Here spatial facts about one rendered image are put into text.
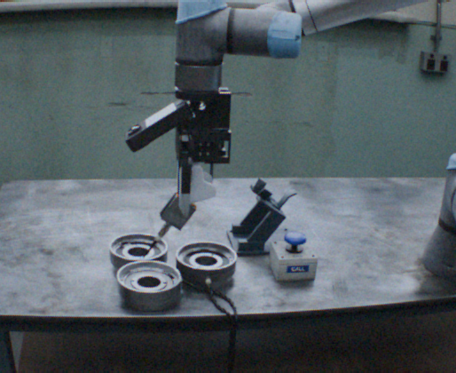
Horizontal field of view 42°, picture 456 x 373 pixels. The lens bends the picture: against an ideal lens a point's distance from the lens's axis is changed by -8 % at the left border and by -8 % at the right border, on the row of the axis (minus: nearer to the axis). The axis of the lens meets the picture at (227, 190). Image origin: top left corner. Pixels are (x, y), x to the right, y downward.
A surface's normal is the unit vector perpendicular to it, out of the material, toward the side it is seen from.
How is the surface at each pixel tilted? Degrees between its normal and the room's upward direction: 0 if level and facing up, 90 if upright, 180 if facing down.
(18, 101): 90
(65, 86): 90
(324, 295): 0
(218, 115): 90
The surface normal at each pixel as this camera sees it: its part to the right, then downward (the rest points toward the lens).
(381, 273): 0.05, -0.93
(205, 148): 0.17, 0.37
